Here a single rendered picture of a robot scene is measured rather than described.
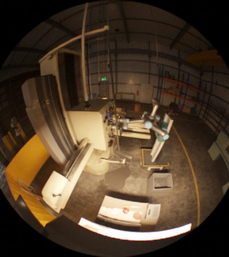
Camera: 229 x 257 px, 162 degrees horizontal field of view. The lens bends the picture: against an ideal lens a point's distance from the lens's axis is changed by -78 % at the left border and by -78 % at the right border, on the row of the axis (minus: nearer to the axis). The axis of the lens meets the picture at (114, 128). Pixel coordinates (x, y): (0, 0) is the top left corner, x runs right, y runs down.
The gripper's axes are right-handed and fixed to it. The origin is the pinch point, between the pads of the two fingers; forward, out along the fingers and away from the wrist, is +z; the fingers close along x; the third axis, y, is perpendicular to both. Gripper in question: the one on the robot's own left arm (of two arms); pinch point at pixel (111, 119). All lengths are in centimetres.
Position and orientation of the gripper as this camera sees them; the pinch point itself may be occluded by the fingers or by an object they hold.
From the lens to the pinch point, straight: 141.3
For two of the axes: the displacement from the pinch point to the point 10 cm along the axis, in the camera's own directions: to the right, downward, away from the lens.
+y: -2.3, 5.6, -8.0
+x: 0.2, 8.2, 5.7
